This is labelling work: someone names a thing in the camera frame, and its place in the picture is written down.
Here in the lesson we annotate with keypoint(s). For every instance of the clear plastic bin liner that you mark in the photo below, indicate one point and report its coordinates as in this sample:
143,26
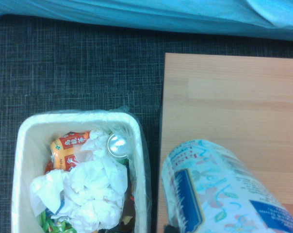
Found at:
141,155

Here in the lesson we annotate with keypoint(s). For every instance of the white floral print drink can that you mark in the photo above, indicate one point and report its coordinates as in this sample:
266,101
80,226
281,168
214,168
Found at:
209,194

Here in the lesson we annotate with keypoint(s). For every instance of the orange tea can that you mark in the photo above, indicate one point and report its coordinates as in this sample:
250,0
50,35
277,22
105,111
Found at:
66,150

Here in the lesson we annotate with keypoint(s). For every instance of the wooden coffee table black frame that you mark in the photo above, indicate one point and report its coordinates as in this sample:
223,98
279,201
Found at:
233,97

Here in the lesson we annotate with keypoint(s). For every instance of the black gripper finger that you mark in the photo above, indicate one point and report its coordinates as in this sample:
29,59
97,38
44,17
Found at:
170,229

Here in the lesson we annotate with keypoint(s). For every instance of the crumpled white paper tissue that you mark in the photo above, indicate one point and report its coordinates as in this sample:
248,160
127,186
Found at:
93,189

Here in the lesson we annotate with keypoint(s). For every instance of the green plastic wrapper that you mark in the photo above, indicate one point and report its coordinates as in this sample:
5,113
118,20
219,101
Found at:
50,224

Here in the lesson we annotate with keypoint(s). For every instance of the cream plastic trash bin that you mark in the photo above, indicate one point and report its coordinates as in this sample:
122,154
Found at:
22,157

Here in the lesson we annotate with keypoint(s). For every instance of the light blue sofa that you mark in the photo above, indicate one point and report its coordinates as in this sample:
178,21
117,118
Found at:
136,14

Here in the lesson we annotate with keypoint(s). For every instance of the silver can top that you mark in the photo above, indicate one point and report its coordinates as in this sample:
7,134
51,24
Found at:
117,145

